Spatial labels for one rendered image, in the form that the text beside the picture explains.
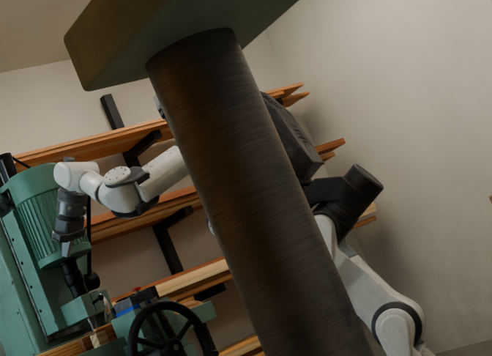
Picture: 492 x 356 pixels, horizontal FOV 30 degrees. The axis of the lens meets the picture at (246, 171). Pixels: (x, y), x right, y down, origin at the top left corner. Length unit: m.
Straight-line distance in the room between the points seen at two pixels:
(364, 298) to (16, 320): 1.17
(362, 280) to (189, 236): 3.36
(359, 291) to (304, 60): 4.15
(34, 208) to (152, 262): 2.86
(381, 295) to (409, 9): 3.49
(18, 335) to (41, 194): 0.50
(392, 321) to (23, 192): 1.21
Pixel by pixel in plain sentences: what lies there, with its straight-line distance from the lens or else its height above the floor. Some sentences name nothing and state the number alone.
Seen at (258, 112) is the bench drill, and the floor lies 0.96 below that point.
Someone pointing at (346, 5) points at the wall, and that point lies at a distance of 6.32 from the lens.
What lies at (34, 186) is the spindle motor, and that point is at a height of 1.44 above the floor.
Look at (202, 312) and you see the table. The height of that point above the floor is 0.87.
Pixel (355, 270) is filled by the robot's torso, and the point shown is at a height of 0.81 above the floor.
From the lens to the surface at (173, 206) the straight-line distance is 5.46.
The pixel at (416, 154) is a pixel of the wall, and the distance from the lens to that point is 6.13.
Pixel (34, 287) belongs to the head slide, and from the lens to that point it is 3.10.
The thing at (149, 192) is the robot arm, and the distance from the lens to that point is 2.49.
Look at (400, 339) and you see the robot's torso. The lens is 2.64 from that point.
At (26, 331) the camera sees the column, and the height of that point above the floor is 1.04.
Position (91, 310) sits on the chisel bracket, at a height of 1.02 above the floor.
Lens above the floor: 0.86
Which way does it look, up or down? 7 degrees up
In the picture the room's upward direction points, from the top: 23 degrees counter-clockwise
